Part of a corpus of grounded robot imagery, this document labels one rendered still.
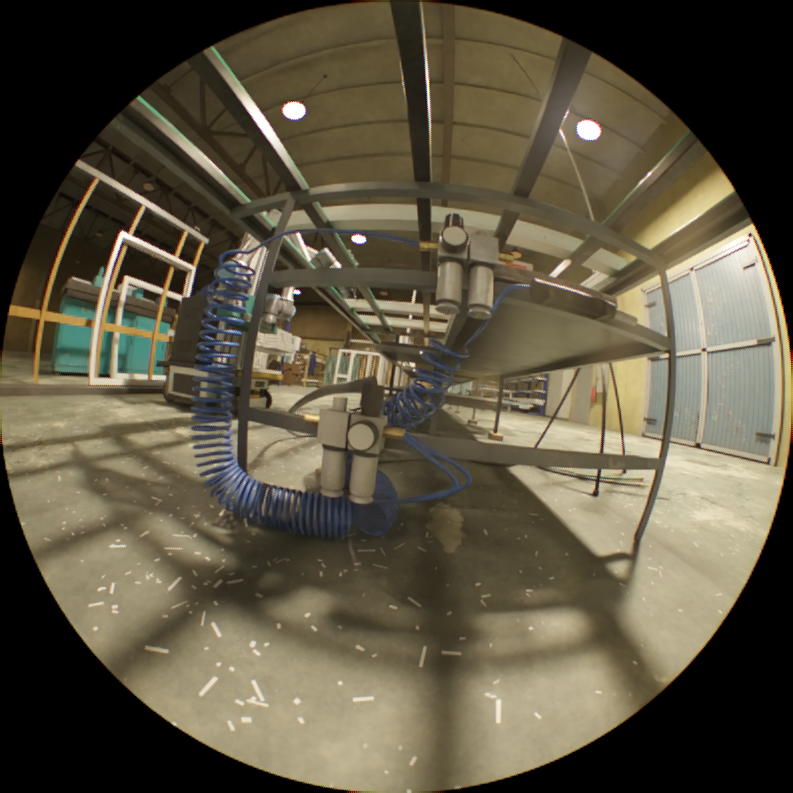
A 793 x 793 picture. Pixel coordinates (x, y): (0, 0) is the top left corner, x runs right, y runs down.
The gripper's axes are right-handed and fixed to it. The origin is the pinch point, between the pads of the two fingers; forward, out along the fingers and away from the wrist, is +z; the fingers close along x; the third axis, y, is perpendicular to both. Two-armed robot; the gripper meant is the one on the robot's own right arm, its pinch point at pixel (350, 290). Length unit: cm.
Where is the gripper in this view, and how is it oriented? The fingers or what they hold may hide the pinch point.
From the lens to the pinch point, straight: 173.3
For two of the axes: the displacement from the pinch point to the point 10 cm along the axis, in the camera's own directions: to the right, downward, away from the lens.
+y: -2.5, -5.1, 8.2
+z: 5.2, 6.5, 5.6
